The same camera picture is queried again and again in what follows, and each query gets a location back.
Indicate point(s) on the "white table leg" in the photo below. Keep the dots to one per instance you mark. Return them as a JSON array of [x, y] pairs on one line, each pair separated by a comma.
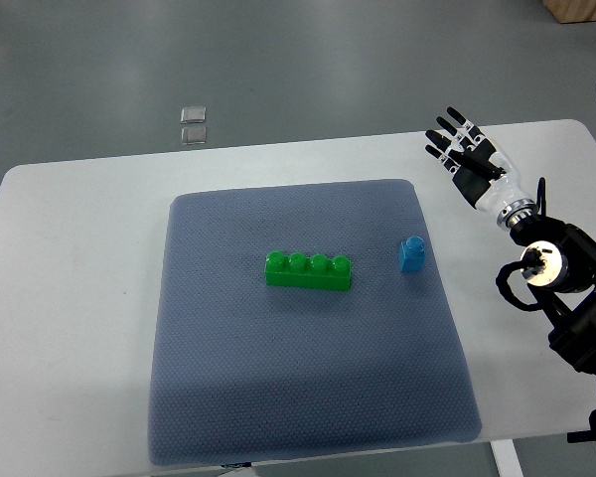
[[506, 458]]

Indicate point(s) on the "wooden box corner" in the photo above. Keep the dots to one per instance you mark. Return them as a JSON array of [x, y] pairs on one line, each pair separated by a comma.
[[571, 11]]

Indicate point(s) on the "long green block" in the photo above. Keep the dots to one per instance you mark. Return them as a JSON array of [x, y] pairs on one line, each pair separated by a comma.
[[313, 272]]

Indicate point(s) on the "small blue block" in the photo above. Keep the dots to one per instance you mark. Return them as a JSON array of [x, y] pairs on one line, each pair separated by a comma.
[[411, 254]]

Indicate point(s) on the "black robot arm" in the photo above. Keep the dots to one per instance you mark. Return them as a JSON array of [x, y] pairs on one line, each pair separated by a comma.
[[556, 275]]

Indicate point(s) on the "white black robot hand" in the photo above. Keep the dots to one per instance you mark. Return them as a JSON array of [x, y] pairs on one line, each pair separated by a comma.
[[481, 171]]

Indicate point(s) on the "blue-grey textured mat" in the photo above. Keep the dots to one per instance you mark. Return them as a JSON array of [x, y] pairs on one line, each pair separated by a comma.
[[244, 372]]

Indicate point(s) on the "upper metal floor plate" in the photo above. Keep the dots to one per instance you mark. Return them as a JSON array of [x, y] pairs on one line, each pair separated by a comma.
[[193, 114]]

